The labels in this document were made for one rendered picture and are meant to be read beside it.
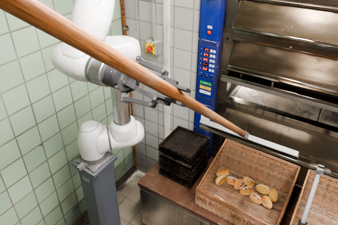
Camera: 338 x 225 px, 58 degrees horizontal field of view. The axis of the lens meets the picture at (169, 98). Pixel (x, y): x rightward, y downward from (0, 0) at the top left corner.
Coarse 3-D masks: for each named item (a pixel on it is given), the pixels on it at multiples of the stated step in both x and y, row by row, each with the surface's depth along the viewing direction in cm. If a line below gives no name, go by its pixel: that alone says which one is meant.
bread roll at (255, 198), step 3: (252, 192) 214; (249, 195) 214; (252, 195) 212; (255, 195) 211; (258, 195) 211; (249, 198) 214; (252, 198) 211; (255, 198) 210; (258, 198) 209; (261, 198) 211; (252, 201) 211; (255, 201) 210; (258, 201) 209; (261, 201) 210
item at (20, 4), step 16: (0, 0) 31; (16, 0) 32; (32, 0) 34; (16, 16) 34; (32, 16) 34; (48, 16) 36; (48, 32) 38; (64, 32) 39; (80, 32) 41; (80, 48) 43; (96, 48) 45; (112, 48) 48; (112, 64) 50; (128, 64) 52; (144, 80) 59; (160, 80) 64; (176, 96) 73; (208, 112) 96
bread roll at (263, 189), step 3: (258, 186) 218; (261, 186) 217; (264, 186) 217; (258, 189) 218; (261, 189) 217; (264, 189) 216; (267, 189) 216; (261, 192) 217; (264, 192) 216; (267, 192) 215
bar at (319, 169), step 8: (200, 128) 193; (208, 128) 190; (224, 136) 185; (232, 136) 183; (248, 144) 178; (256, 144) 177; (272, 152) 172; (280, 152) 171; (296, 160) 166; (304, 160) 165; (312, 168) 162; (320, 168) 160; (336, 176) 157; (312, 192) 160; (304, 216) 158; (304, 224) 157
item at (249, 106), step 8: (232, 96) 221; (232, 104) 217; (240, 104) 213; (248, 104) 211; (256, 104) 211; (256, 112) 210; (264, 112) 206; (272, 112) 203; (280, 112) 203; (280, 120) 202; (288, 120) 199; (296, 120) 196; (304, 120) 196; (312, 120) 196; (312, 128) 192; (320, 128) 190; (328, 128) 189; (336, 128) 189; (336, 136) 186
